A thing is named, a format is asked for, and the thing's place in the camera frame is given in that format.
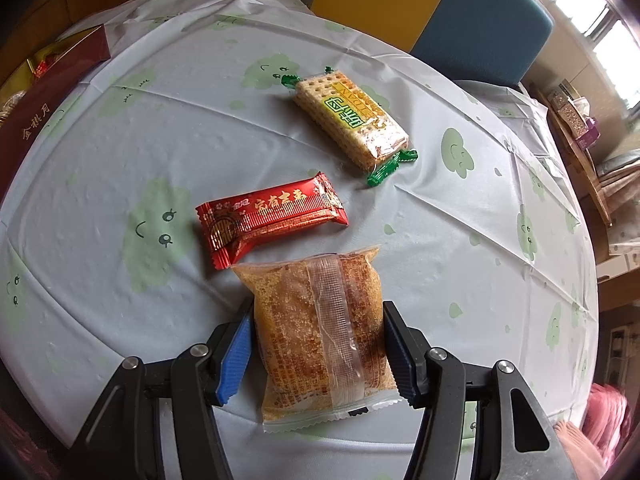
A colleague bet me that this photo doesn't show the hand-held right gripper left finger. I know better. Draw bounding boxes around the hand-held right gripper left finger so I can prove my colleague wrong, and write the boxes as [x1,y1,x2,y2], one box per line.
[70,296,256,480]

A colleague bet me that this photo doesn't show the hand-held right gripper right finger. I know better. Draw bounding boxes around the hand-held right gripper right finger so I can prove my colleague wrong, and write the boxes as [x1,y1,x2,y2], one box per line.
[382,301,571,480]

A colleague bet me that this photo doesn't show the clear orange crumb snack packet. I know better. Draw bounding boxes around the clear orange crumb snack packet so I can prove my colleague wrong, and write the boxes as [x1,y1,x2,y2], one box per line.
[231,245,401,435]

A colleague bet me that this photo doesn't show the red tin box gold inside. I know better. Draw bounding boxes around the red tin box gold inside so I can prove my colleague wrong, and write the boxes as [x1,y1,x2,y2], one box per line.
[0,24,112,201]

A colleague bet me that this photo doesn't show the pale green-print tablecloth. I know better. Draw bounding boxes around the pale green-print tablecloth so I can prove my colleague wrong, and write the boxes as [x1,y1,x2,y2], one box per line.
[0,0,601,480]

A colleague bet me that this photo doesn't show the small red snack packet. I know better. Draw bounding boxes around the small red snack packet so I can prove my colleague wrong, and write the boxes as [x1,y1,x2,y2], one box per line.
[195,171,350,271]

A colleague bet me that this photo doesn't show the person's bare foot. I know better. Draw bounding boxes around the person's bare foot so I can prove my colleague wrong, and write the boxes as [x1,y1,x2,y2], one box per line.
[552,420,608,480]

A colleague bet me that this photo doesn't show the pink cloth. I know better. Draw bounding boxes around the pink cloth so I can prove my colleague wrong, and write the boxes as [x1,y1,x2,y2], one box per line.
[582,382,628,466]

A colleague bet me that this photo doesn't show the cracker packet green ends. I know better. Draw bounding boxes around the cracker packet green ends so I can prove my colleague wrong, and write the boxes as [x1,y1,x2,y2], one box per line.
[280,66,420,188]

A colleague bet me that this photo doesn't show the wooden side table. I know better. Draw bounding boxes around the wooden side table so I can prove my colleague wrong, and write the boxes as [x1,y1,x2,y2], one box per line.
[545,87,613,226]

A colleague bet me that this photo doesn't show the purple box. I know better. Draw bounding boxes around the purple box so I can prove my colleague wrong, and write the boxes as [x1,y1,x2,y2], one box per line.
[575,117,601,151]

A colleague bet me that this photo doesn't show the patterned tissue box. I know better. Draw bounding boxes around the patterned tissue box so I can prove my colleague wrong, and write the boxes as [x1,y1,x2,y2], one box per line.
[560,100,591,138]

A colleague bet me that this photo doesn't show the white green box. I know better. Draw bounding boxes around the white green box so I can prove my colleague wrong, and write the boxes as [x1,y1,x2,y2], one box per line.
[547,77,581,111]

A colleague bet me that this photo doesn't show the grey yellow blue sofa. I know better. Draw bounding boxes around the grey yellow blue sofa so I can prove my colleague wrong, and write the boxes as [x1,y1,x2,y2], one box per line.
[235,0,556,86]

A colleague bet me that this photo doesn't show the window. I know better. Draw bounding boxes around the window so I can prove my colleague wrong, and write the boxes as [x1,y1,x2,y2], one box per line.
[520,0,631,56]

